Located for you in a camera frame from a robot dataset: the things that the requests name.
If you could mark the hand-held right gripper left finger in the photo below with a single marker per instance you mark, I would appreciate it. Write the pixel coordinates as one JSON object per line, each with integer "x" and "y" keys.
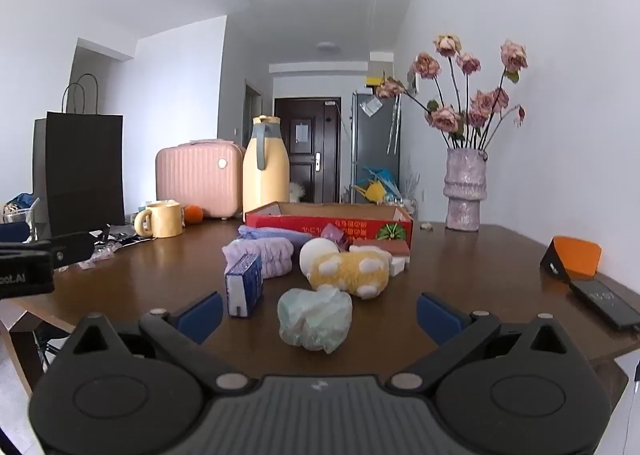
{"x": 200, "y": 317}

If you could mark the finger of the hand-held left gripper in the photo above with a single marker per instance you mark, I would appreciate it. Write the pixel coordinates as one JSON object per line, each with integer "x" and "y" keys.
{"x": 72, "y": 247}

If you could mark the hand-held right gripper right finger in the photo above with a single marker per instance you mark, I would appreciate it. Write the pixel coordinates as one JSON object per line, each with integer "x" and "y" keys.
{"x": 440, "y": 317}

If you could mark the blue white tissue pack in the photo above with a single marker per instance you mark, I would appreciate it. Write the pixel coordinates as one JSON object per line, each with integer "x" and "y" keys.
{"x": 245, "y": 285}

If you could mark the white foam block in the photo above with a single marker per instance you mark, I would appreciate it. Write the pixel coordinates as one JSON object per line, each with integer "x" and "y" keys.
{"x": 399, "y": 266}

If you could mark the purple fluffy headband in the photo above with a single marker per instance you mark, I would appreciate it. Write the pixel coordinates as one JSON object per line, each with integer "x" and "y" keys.
{"x": 270, "y": 255}

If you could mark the yellow white spotted plush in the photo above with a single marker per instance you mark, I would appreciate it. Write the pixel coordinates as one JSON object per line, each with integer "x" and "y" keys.
{"x": 345, "y": 275}

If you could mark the pale green cloth bundle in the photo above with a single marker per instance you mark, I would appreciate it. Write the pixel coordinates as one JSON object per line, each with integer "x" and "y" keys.
{"x": 315, "y": 317}

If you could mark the white fluffy ball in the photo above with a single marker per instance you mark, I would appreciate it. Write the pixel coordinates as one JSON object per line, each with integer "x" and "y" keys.
{"x": 315, "y": 255}

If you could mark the red cardboard box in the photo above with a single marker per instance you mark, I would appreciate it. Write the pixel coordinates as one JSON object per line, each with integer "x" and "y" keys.
{"x": 300, "y": 225}

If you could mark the pile of small packets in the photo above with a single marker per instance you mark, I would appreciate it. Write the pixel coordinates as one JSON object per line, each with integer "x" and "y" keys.
{"x": 112, "y": 245}

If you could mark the clear storage basket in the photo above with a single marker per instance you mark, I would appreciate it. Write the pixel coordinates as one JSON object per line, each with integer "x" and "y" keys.
{"x": 20, "y": 215}

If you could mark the black paper bag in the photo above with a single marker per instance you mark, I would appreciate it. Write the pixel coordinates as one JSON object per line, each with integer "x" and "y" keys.
{"x": 85, "y": 170}

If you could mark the yellow mug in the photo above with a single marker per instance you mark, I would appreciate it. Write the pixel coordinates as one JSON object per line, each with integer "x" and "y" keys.
{"x": 165, "y": 220}

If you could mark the orange fruit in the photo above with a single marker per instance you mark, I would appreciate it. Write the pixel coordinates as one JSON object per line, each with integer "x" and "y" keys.
{"x": 193, "y": 215}

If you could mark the lilac ceramic vase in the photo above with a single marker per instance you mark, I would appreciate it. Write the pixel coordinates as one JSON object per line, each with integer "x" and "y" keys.
{"x": 465, "y": 185}

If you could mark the pink suitcase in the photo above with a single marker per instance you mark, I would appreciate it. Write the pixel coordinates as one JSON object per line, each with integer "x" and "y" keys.
{"x": 200, "y": 180}

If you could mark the blue and yellow bags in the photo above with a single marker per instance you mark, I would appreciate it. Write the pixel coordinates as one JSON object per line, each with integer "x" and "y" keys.
{"x": 375, "y": 187}

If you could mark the yellow thermos jug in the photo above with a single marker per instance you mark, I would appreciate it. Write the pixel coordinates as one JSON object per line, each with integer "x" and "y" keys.
{"x": 265, "y": 185}

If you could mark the orange and black box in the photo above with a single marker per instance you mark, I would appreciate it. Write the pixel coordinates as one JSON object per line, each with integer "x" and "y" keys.
{"x": 575, "y": 255}

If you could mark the white plush dog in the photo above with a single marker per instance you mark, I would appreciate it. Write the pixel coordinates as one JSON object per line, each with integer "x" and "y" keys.
{"x": 297, "y": 192}

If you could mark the black phone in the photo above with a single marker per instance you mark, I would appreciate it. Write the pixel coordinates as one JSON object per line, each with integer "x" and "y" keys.
{"x": 605, "y": 302}

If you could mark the grey refrigerator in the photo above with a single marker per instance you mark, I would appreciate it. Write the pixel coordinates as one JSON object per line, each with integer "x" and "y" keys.
{"x": 375, "y": 145}

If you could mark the dark entrance door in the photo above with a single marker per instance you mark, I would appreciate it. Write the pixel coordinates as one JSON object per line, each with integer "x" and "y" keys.
{"x": 307, "y": 165}

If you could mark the bunch of dried pink roses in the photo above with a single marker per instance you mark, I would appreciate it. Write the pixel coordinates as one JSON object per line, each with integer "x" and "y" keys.
{"x": 445, "y": 117}

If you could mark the interior door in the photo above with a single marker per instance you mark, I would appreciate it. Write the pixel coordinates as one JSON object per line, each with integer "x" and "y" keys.
{"x": 252, "y": 115}

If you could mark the yellow flat box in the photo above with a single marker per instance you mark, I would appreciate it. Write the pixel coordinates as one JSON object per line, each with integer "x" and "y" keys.
{"x": 375, "y": 81}

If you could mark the beige cardboard box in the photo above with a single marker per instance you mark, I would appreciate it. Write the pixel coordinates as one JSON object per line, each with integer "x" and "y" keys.
{"x": 382, "y": 69}

